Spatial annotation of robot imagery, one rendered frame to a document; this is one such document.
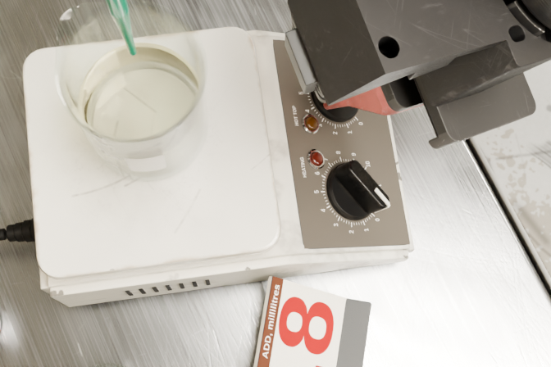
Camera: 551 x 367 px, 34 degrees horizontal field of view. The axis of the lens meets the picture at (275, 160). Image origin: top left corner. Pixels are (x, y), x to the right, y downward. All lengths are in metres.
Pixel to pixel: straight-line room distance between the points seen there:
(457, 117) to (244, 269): 0.14
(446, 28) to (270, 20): 0.25
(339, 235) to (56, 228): 0.15
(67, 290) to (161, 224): 0.06
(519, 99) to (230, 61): 0.15
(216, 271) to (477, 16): 0.19
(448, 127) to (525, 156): 0.18
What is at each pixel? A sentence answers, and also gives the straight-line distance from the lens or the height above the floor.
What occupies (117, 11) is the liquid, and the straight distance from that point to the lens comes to 0.32.
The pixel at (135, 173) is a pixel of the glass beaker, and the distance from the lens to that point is 0.44.
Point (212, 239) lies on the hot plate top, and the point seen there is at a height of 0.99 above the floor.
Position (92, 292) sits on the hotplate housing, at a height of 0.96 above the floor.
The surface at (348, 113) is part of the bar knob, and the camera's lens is 0.51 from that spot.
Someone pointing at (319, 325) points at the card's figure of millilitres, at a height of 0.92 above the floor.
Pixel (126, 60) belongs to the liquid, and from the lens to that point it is 0.43.
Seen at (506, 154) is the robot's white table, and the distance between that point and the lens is 0.57.
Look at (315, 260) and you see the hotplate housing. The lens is 0.48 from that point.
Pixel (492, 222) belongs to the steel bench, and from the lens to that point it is 0.56.
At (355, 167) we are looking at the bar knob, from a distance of 0.48.
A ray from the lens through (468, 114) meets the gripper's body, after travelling 0.42.
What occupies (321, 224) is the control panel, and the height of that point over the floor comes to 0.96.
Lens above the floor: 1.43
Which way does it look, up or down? 75 degrees down
